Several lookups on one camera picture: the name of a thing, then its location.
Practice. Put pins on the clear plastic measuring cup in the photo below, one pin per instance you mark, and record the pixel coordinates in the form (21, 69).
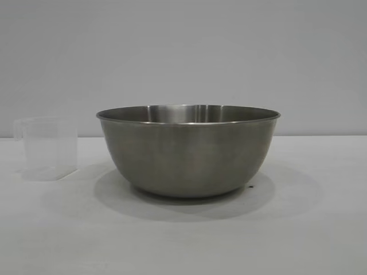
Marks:
(48, 149)

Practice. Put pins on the stainless steel mixing bowl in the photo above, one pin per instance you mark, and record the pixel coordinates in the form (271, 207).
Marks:
(187, 154)

